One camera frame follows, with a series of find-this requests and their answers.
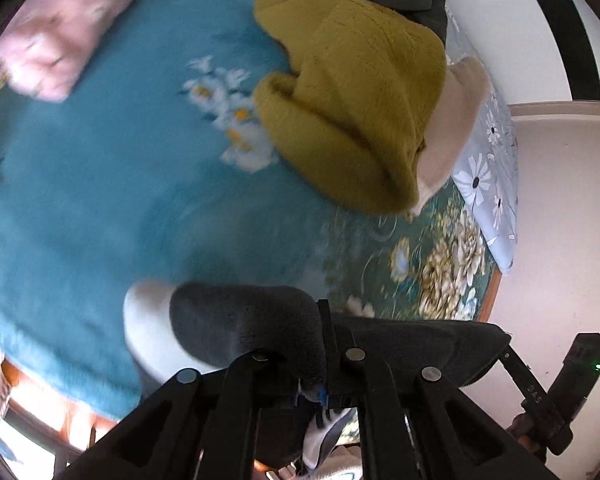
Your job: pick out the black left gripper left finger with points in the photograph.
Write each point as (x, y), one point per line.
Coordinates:
(194, 426)

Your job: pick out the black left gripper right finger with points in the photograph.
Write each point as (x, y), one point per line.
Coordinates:
(426, 429)

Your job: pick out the black and white fleece jacket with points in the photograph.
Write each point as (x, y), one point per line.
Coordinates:
(207, 327)

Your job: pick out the light blue daisy pillow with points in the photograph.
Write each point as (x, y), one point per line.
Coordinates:
(487, 176)

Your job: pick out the teal floral bed blanket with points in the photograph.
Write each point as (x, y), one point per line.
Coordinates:
(156, 168)

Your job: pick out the mustard yellow knit sweater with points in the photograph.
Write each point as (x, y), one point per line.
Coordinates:
(351, 113)

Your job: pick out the beige garment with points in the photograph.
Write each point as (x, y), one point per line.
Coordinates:
(464, 92)

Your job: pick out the white glossy wardrobe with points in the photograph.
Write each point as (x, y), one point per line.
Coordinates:
(537, 51)

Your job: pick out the folded pink floral garment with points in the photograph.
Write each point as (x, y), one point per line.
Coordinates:
(47, 44)

